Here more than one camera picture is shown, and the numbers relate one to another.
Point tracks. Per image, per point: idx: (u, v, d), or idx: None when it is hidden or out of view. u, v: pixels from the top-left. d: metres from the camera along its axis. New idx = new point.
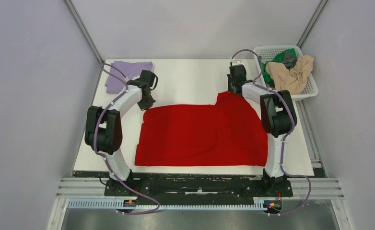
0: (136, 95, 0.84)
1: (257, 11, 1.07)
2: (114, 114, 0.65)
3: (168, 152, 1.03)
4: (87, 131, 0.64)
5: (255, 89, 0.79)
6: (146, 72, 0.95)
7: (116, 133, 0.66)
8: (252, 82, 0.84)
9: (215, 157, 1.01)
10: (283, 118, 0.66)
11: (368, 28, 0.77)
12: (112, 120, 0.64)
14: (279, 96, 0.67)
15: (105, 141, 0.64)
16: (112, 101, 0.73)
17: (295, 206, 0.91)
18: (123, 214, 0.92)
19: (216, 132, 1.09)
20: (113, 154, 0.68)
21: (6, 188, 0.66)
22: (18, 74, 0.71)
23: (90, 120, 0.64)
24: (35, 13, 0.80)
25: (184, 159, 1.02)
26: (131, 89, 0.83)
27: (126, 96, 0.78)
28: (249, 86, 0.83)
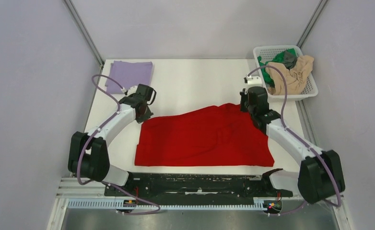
0: (130, 115, 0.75)
1: (257, 12, 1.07)
2: (99, 143, 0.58)
3: (169, 154, 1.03)
4: (71, 159, 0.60)
5: (291, 141, 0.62)
6: (142, 87, 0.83)
7: (102, 161, 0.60)
8: (283, 125, 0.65)
9: (215, 157, 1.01)
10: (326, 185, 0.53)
11: (368, 28, 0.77)
12: (97, 150, 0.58)
14: (323, 163, 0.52)
15: (88, 170, 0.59)
16: (99, 126, 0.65)
17: (295, 207, 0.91)
18: (123, 214, 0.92)
19: (216, 132, 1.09)
20: (100, 181, 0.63)
21: (5, 188, 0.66)
22: (18, 74, 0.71)
23: (74, 148, 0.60)
24: (35, 13, 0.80)
25: (185, 160, 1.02)
26: (123, 110, 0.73)
27: (116, 119, 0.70)
28: (279, 132, 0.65)
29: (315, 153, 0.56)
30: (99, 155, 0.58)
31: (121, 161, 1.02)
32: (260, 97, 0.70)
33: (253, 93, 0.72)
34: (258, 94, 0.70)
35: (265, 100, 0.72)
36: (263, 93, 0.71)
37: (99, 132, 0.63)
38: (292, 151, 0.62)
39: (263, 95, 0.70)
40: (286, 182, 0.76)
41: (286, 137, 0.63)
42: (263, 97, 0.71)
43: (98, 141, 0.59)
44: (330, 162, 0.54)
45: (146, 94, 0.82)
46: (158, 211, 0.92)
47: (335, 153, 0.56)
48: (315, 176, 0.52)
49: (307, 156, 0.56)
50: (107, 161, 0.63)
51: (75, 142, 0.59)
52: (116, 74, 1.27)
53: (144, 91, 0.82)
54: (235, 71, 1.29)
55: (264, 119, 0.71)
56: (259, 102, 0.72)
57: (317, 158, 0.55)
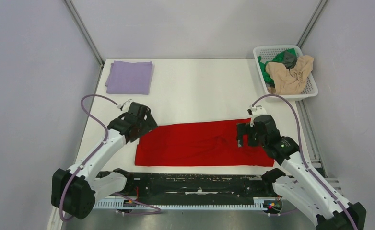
0: (119, 142, 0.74)
1: (257, 11, 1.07)
2: (80, 184, 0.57)
3: (170, 156, 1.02)
4: (53, 197, 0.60)
5: (313, 185, 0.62)
6: (134, 107, 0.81)
7: (86, 200, 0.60)
8: (306, 166, 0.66)
9: (216, 161, 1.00)
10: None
11: (368, 28, 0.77)
12: (78, 191, 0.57)
14: (352, 220, 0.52)
15: (71, 208, 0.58)
16: (82, 163, 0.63)
17: (295, 207, 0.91)
18: (123, 214, 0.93)
19: (215, 138, 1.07)
20: (83, 218, 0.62)
21: (6, 187, 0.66)
22: (18, 73, 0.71)
23: (55, 188, 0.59)
24: (35, 13, 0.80)
25: (185, 160, 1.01)
26: (111, 138, 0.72)
27: (102, 150, 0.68)
28: (302, 174, 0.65)
29: (343, 207, 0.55)
30: (81, 196, 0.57)
31: (121, 161, 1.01)
32: (268, 126, 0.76)
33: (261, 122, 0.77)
34: (266, 122, 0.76)
35: (273, 129, 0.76)
36: (269, 121, 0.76)
37: (82, 170, 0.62)
38: (314, 197, 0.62)
39: (270, 122, 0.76)
40: (290, 197, 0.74)
41: (308, 180, 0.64)
42: (270, 125, 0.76)
43: (80, 181, 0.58)
44: (356, 215, 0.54)
45: (138, 114, 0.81)
46: (160, 210, 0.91)
47: (361, 205, 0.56)
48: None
49: (334, 211, 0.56)
50: (92, 198, 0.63)
51: (56, 181, 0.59)
52: (115, 74, 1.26)
53: (136, 111, 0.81)
54: (235, 72, 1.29)
55: (279, 147, 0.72)
56: (269, 131, 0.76)
57: (343, 211, 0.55)
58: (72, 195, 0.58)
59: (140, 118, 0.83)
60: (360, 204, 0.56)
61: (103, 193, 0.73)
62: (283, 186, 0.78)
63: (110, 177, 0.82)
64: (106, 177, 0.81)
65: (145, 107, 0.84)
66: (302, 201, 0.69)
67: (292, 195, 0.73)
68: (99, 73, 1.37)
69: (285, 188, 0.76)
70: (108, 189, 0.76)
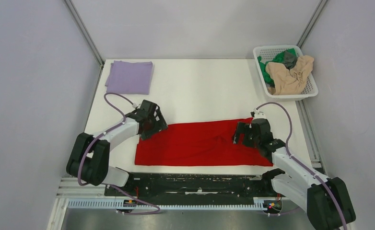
0: (133, 128, 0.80)
1: (257, 12, 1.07)
2: (102, 146, 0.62)
3: (169, 155, 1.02)
4: (71, 159, 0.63)
5: (294, 166, 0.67)
6: (146, 104, 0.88)
7: (102, 165, 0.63)
8: (288, 154, 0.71)
9: (215, 162, 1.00)
10: (334, 214, 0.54)
11: (367, 28, 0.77)
12: (99, 152, 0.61)
14: (328, 190, 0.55)
15: (87, 173, 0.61)
16: (106, 131, 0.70)
17: (295, 207, 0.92)
18: (123, 214, 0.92)
19: (214, 138, 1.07)
20: (98, 185, 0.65)
21: (6, 187, 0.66)
22: (18, 73, 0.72)
23: (77, 149, 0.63)
24: (35, 13, 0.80)
25: (184, 160, 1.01)
26: (128, 122, 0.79)
27: (122, 128, 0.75)
28: (285, 160, 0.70)
29: (321, 180, 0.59)
30: (99, 159, 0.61)
31: (121, 161, 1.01)
32: (262, 127, 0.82)
33: (256, 124, 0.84)
34: (260, 124, 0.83)
35: (267, 130, 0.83)
36: (264, 123, 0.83)
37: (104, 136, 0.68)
38: (298, 178, 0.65)
39: (265, 124, 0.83)
40: (287, 192, 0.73)
41: (289, 163, 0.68)
42: (265, 127, 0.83)
43: (103, 143, 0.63)
44: (335, 188, 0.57)
45: (150, 110, 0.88)
46: (158, 212, 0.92)
47: (341, 180, 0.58)
48: (322, 203, 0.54)
49: (313, 184, 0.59)
50: (107, 166, 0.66)
51: (79, 143, 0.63)
52: (115, 74, 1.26)
53: (148, 108, 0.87)
54: (235, 72, 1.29)
55: (269, 147, 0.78)
56: (262, 132, 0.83)
57: (322, 184, 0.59)
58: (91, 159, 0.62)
59: (151, 115, 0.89)
60: (339, 178, 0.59)
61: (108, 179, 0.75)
62: (281, 181, 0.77)
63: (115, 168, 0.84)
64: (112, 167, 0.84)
65: (156, 104, 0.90)
66: (296, 192, 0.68)
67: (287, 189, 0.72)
68: (99, 73, 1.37)
69: (282, 182, 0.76)
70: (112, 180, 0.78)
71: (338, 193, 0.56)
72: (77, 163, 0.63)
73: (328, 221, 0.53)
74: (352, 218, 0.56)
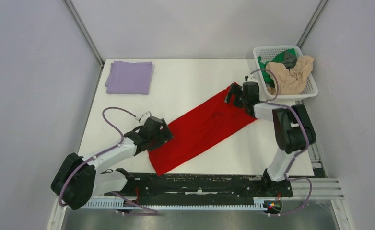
0: (130, 150, 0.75)
1: (257, 12, 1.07)
2: (87, 173, 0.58)
3: (180, 152, 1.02)
4: (56, 177, 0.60)
5: (269, 108, 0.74)
6: (150, 122, 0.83)
7: (85, 190, 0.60)
8: (265, 101, 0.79)
9: (222, 133, 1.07)
10: (298, 133, 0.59)
11: (367, 28, 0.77)
12: (84, 178, 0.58)
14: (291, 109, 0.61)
15: (68, 195, 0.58)
16: (96, 154, 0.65)
17: (295, 207, 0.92)
18: (123, 214, 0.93)
19: (212, 115, 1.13)
20: (76, 207, 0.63)
21: (7, 187, 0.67)
22: (18, 74, 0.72)
23: (64, 167, 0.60)
24: (35, 14, 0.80)
25: (194, 151, 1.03)
26: (125, 144, 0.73)
27: (115, 151, 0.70)
28: (261, 106, 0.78)
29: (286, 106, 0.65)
30: (84, 185, 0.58)
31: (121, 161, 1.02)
32: (251, 89, 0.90)
33: (246, 86, 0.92)
34: (249, 86, 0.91)
35: (255, 91, 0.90)
36: (254, 86, 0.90)
37: (93, 161, 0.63)
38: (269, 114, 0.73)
39: (253, 86, 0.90)
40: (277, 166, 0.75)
41: (265, 106, 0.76)
42: (253, 88, 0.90)
43: (88, 169, 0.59)
44: (298, 110, 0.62)
45: (153, 129, 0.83)
46: (157, 213, 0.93)
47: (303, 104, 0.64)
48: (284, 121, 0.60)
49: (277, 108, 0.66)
50: (90, 190, 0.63)
51: (67, 161, 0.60)
52: (115, 74, 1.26)
53: (151, 127, 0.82)
54: (235, 71, 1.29)
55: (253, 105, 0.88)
56: (250, 93, 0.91)
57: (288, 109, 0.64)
58: (75, 183, 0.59)
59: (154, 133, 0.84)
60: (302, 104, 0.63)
61: (103, 189, 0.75)
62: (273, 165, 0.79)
63: (112, 174, 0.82)
64: (110, 173, 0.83)
65: (160, 122, 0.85)
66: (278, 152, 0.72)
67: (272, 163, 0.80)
68: (99, 73, 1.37)
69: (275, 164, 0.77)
70: (109, 188, 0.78)
71: (300, 113, 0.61)
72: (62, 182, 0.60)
73: (290, 136, 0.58)
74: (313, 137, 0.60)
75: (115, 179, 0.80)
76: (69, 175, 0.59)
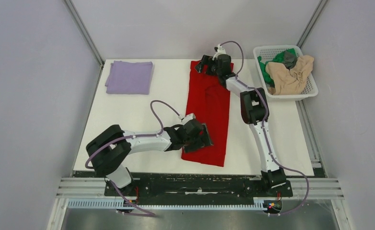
0: (163, 144, 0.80)
1: (257, 12, 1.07)
2: (122, 149, 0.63)
3: (220, 140, 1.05)
4: (94, 140, 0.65)
5: (237, 85, 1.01)
6: (190, 125, 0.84)
7: (113, 163, 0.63)
8: (235, 78, 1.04)
9: (226, 99, 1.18)
10: (257, 109, 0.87)
11: (367, 28, 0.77)
12: (118, 151, 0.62)
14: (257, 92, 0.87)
15: (98, 160, 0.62)
16: (136, 134, 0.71)
17: (295, 206, 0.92)
18: (123, 214, 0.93)
19: (205, 94, 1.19)
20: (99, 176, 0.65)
21: (6, 187, 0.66)
22: (18, 74, 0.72)
23: (106, 134, 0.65)
24: (35, 14, 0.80)
25: (223, 130, 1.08)
26: (162, 137, 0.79)
27: (152, 139, 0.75)
28: (232, 81, 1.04)
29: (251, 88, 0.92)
30: (115, 157, 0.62)
31: None
32: (224, 63, 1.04)
33: (221, 60, 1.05)
34: (224, 60, 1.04)
35: (228, 65, 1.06)
36: (227, 60, 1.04)
37: (132, 139, 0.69)
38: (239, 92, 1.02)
39: (227, 61, 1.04)
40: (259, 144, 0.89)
41: (235, 83, 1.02)
42: (227, 63, 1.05)
43: (124, 146, 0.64)
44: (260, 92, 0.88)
45: (191, 132, 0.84)
46: (154, 215, 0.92)
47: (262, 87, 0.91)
48: (246, 101, 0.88)
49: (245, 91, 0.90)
50: (116, 166, 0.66)
51: (111, 131, 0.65)
52: (115, 74, 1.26)
53: (190, 130, 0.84)
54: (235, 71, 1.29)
55: (227, 77, 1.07)
56: (224, 66, 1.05)
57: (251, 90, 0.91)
58: (108, 152, 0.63)
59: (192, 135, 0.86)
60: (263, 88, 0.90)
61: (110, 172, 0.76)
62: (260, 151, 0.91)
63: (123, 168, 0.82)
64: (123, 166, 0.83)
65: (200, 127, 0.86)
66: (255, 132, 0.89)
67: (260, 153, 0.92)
68: (99, 73, 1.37)
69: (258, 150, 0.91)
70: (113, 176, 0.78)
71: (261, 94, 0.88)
72: (96, 146, 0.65)
73: (251, 113, 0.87)
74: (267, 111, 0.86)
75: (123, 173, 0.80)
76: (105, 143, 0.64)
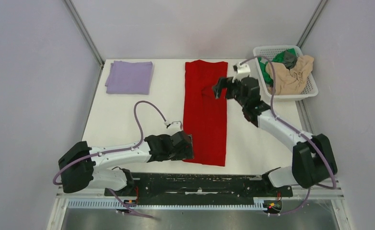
0: (143, 157, 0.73)
1: (257, 12, 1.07)
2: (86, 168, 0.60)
3: (220, 140, 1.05)
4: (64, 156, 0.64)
5: (280, 128, 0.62)
6: (178, 137, 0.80)
7: (78, 181, 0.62)
8: (274, 114, 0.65)
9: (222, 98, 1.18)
10: (319, 169, 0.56)
11: (367, 28, 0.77)
12: (82, 170, 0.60)
14: (314, 146, 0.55)
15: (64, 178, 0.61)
16: (102, 152, 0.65)
17: (295, 207, 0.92)
18: (123, 214, 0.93)
19: (202, 94, 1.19)
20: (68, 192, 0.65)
21: (6, 187, 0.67)
22: (19, 74, 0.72)
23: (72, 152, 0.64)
24: (35, 13, 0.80)
25: (223, 129, 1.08)
26: (139, 150, 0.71)
27: (125, 154, 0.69)
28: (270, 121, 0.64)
29: (306, 138, 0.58)
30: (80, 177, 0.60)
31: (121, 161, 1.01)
32: (252, 91, 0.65)
33: (246, 86, 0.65)
34: (251, 86, 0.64)
35: (257, 93, 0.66)
36: (256, 86, 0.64)
37: (98, 157, 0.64)
38: (283, 138, 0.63)
39: (256, 87, 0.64)
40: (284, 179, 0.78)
41: (276, 125, 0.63)
42: (255, 90, 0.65)
43: (88, 166, 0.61)
44: (319, 143, 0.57)
45: (178, 145, 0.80)
46: (153, 216, 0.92)
47: (324, 136, 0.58)
48: (309, 164, 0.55)
49: (298, 141, 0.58)
50: (85, 184, 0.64)
51: (76, 147, 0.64)
52: (115, 74, 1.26)
53: (177, 142, 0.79)
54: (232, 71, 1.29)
55: (256, 111, 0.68)
56: (251, 95, 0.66)
57: (308, 142, 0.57)
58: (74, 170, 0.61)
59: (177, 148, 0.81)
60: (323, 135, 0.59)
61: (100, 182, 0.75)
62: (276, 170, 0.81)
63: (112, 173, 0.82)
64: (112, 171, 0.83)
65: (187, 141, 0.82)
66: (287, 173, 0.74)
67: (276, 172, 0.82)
68: (99, 73, 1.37)
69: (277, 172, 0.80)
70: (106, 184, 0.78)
71: (323, 148, 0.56)
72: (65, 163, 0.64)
73: (312, 175, 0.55)
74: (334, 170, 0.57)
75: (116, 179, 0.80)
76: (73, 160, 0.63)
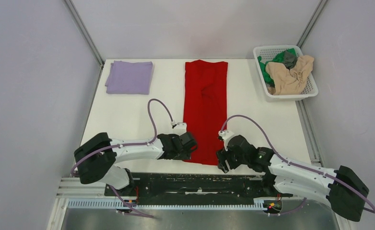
0: (155, 153, 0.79)
1: (257, 11, 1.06)
2: (107, 159, 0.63)
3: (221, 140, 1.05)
4: (81, 147, 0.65)
5: (304, 173, 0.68)
6: (186, 136, 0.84)
7: (97, 172, 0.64)
8: (286, 161, 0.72)
9: (223, 97, 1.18)
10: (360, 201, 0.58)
11: (367, 28, 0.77)
12: (103, 160, 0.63)
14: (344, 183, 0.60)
15: (82, 169, 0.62)
16: (123, 143, 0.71)
17: (295, 206, 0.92)
18: (123, 214, 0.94)
19: (202, 94, 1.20)
20: (83, 182, 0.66)
21: (7, 186, 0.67)
22: (19, 74, 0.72)
23: (93, 142, 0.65)
24: (34, 13, 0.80)
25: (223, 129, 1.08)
26: (154, 145, 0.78)
27: (142, 148, 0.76)
28: (294, 169, 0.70)
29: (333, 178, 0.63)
30: (99, 166, 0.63)
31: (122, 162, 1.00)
32: (242, 145, 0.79)
33: (237, 146, 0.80)
34: (240, 143, 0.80)
35: (248, 145, 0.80)
36: (242, 141, 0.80)
37: (118, 148, 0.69)
38: (309, 181, 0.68)
39: (242, 141, 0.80)
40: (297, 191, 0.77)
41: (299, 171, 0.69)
42: (244, 144, 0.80)
43: (110, 156, 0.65)
44: (346, 178, 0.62)
45: (187, 144, 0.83)
46: (153, 216, 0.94)
47: (345, 167, 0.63)
48: (354, 201, 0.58)
49: (329, 183, 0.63)
50: (102, 175, 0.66)
51: (97, 139, 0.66)
52: (115, 74, 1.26)
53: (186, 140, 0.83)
54: (233, 70, 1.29)
55: (260, 160, 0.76)
56: (245, 149, 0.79)
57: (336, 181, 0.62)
58: (93, 160, 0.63)
59: (185, 148, 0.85)
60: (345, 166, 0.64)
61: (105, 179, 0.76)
62: (285, 183, 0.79)
63: (120, 171, 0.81)
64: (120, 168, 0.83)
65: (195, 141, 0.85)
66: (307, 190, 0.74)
67: (298, 189, 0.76)
68: (99, 73, 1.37)
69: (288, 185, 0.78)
70: (107, 181, 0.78)
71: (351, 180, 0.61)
72: (84, 153, 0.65)
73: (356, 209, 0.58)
74: (368, 192, 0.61)
75: (120, 178, 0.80)
76: (92, 150, 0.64)
